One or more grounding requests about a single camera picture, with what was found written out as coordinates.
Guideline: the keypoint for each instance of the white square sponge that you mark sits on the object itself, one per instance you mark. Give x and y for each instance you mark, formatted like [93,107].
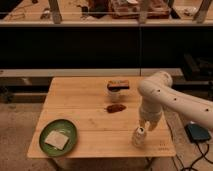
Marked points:
[56,139]

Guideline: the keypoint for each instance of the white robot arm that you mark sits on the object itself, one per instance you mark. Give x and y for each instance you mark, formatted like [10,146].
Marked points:
[156,92]

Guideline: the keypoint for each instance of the long wooden background shelf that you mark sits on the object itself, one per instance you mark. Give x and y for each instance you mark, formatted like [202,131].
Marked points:
[85,72]

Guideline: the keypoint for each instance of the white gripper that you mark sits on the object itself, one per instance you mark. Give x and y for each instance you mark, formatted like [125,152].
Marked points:
[153,117]

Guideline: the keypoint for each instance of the green round plate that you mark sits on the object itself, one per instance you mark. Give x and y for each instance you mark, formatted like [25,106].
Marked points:
[63,126]

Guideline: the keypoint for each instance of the brown block on cup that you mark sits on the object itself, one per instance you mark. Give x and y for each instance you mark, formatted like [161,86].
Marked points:
[118,84]

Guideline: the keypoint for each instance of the brown sausage piece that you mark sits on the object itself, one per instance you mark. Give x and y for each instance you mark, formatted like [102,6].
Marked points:
[115,108]

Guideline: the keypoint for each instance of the wooden table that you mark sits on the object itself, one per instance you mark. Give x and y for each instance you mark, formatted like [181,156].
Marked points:
[83,101]

